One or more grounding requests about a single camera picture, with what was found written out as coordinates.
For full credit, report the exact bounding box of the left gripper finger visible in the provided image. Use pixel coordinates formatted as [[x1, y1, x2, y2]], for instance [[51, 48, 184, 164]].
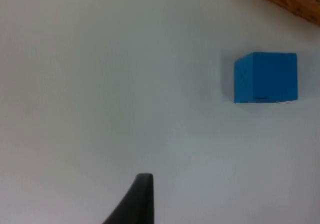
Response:
[[101, 173, 155, 224]]

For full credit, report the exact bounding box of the blue cube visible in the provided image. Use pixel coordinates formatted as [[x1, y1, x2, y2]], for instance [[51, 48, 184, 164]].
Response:
[[233, 51, 299, 104]]

